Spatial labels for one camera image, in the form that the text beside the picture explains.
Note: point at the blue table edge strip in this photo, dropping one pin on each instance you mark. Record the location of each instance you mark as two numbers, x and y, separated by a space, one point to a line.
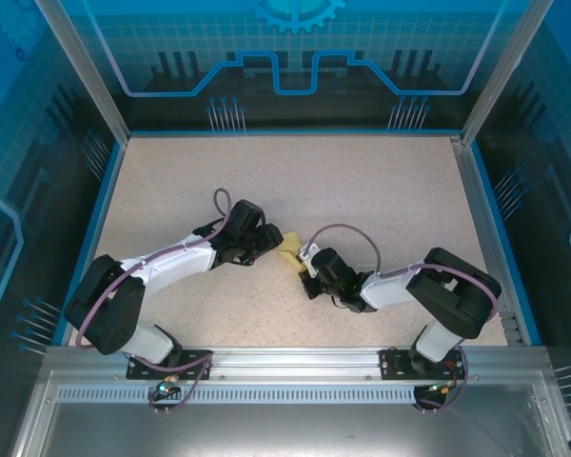
92 238
502 238

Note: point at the yellow square paper sheet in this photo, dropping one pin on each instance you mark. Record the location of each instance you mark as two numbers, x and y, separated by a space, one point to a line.
290 243

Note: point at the aluminium side rail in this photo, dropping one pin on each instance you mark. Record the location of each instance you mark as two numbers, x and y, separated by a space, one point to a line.
484 238

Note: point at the right aluminium frame post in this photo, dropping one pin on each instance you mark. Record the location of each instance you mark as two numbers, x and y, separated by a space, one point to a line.
504 71

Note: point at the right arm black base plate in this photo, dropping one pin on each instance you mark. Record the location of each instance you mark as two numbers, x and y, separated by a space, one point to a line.
392 364

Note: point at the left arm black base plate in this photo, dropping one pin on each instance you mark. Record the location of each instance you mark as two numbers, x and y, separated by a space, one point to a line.
195 364

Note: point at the aluminium frame post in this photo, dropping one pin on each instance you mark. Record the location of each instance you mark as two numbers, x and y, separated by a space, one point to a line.
504 71
85 71

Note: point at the blue printed side panel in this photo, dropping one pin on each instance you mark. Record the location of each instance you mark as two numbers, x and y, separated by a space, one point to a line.
19 190
552 190

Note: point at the left aluminium frame post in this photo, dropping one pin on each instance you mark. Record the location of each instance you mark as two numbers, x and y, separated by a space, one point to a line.
85 71

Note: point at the blue printed gear panel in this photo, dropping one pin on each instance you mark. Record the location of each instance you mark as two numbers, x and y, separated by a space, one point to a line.
171 38

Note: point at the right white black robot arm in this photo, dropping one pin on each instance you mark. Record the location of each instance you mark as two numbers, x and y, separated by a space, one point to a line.
390 292

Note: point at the grey metal tray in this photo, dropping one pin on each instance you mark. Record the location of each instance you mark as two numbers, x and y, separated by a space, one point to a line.
314 428

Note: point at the long aluminium mounting rail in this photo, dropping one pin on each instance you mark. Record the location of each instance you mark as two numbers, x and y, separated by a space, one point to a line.
295 362

